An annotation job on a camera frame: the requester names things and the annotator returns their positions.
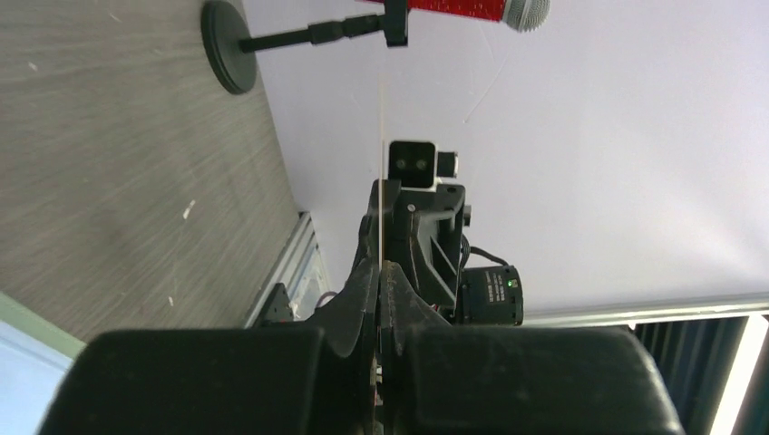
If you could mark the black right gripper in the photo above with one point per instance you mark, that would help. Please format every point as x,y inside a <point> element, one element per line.
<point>421,231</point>

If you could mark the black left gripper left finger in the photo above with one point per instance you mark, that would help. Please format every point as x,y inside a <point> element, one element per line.
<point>311,377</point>

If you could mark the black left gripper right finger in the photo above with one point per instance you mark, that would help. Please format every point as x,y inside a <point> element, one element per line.
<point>444,379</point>

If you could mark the orange card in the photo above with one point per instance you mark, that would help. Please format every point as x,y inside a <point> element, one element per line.
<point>381,168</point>

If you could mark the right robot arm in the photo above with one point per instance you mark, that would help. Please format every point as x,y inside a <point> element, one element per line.
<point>490,289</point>

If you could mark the red microphone on stand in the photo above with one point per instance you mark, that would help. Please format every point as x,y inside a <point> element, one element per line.
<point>231,50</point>

